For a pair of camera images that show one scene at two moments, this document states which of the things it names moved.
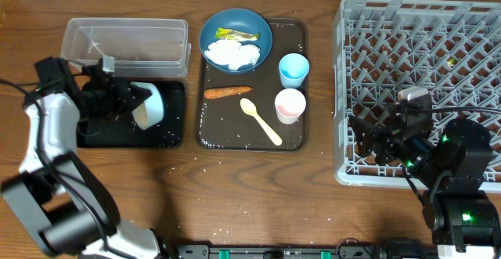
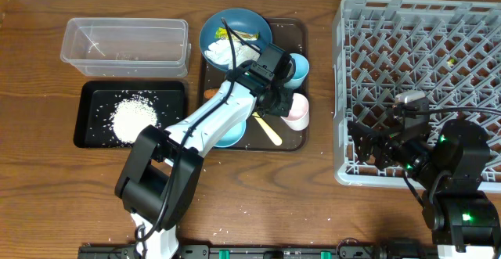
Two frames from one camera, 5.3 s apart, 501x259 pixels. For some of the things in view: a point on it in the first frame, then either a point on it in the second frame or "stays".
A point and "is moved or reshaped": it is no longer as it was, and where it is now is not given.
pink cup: [290, 105] is moved or reshaped
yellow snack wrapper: [236, 35] stays
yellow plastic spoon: [250, 109] stays
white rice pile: [139, 115] is moved or reshaped
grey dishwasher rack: [381, 45] stays
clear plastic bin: [130, 47] stays
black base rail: [344, 251] stays
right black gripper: [378, 140] stays
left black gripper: [118, 98] to [280, 100]
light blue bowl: [154, 105] to [232, 136]
